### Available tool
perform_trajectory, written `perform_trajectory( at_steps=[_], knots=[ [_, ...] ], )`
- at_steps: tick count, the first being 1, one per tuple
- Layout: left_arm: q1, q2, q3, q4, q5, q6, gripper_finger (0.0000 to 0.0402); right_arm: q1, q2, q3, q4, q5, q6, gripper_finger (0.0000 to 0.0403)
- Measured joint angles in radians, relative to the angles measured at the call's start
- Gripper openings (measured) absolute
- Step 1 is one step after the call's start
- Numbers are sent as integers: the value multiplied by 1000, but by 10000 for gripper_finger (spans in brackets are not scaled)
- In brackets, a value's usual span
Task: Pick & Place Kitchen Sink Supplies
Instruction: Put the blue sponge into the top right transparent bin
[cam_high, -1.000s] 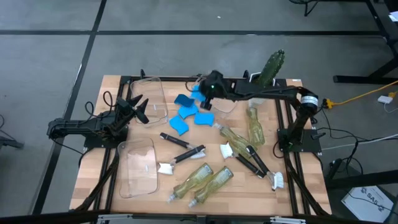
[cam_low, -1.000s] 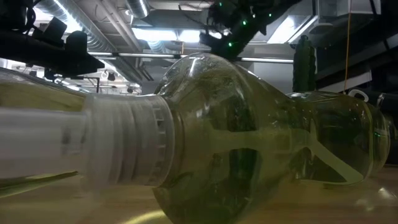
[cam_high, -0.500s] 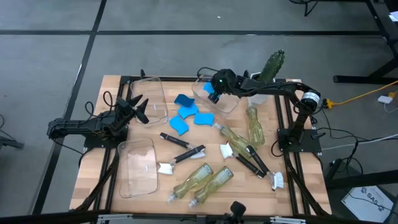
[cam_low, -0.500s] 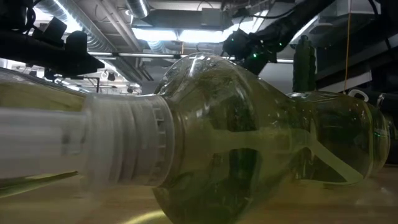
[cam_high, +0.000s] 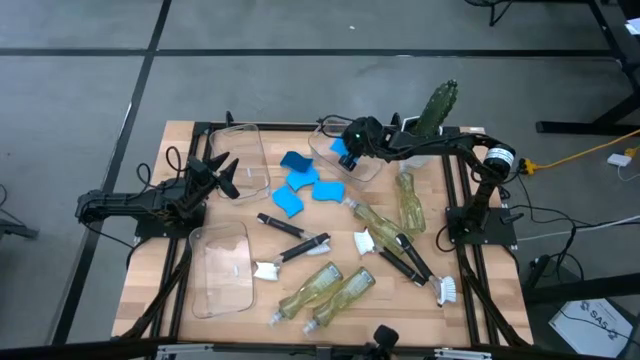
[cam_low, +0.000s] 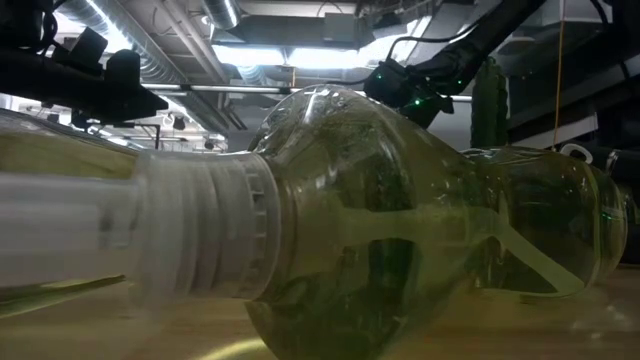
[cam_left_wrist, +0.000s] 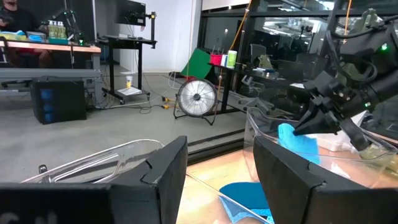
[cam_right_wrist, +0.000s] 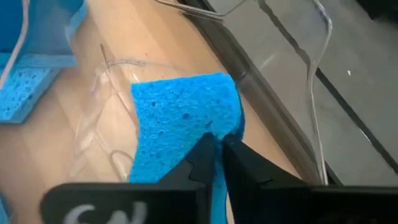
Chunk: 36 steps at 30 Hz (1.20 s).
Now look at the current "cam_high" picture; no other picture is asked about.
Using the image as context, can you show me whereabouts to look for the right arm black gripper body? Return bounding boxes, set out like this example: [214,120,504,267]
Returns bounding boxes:
[342,116,386,159]

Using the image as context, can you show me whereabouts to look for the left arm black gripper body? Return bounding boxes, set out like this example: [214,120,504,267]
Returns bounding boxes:
[185,155,242,201]

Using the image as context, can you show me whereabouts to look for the clear plastic bin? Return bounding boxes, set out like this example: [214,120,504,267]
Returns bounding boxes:
[188,221,257,320]
[307,123,385,184]
[208,123,272,202]

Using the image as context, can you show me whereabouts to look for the white faceted plant pot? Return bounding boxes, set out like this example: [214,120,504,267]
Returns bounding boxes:
[397,115,445,171]

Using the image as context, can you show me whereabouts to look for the green cactus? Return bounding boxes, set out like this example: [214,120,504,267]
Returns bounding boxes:
[412,78,460,139]

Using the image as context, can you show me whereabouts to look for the black chair base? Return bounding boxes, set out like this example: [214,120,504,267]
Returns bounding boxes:
[463,0,519,27]

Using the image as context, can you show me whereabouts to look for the black stand foot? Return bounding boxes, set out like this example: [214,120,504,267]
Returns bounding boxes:
[0,217,40,240]

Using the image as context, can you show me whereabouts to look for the black desk leg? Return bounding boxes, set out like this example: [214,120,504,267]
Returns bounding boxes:
[535,0,640,137]

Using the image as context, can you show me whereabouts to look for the black power strip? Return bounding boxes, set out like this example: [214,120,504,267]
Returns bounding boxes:
[528,253,554,289]

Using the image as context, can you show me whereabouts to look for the black desk foot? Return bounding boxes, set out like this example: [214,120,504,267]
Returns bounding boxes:
[524,272,640,306]

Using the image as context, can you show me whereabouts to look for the white printed paper sign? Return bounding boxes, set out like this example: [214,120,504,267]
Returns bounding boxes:
[548,298,637,359]

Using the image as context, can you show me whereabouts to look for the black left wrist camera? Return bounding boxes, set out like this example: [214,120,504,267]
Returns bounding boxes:
[191,157,212,180]

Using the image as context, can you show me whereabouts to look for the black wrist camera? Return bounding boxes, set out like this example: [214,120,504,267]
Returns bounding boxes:
[191,157,212,180]
[342,123,365,154]

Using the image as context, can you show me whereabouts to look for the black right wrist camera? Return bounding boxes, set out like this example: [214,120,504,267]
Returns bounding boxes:
[342,123,365,154]

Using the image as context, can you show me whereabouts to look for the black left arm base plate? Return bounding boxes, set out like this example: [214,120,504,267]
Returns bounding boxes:
[134,202,206,240]

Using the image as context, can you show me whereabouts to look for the yellow extension cord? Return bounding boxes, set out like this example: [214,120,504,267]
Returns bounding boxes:
[519,128,640,175]

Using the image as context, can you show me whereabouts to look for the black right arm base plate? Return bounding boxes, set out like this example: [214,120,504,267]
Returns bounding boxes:
[446,207,519,246]

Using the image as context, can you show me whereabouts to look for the silver metal bracket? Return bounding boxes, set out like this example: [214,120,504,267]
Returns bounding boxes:
[433,348,494,360]
[154,343,216,360]

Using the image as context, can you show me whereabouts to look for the black table-level camera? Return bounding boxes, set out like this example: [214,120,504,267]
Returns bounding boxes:
[372,324,401,360]

